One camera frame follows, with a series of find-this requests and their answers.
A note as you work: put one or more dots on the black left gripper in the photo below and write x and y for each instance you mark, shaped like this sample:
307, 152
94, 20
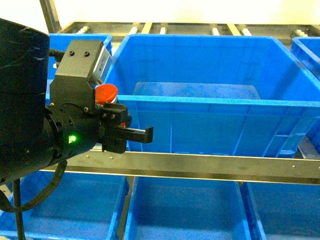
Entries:
79, 123

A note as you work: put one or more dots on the red mushroom push button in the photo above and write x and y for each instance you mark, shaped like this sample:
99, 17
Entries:
106, 93

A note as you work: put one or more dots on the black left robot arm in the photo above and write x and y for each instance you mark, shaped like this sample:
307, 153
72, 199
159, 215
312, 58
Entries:
28, 64

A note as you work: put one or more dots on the large blue storage bin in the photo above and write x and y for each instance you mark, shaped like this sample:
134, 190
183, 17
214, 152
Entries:
215, 95

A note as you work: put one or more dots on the blue bin lower middle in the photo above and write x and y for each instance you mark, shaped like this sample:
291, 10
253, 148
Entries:
185, 209

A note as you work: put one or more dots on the blue bin lower left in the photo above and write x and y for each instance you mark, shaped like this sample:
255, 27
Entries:
83, 207

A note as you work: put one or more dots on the blue bin lower right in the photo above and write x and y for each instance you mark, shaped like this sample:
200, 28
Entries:
282, 211

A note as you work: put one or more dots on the blue bin upper right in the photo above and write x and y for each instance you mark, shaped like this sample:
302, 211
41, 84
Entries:
307, 50

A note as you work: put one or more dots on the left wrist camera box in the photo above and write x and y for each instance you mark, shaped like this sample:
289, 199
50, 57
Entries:
84, 61

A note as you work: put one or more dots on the metal shelf rack frame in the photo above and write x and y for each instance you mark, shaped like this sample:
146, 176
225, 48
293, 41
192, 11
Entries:
212, 167

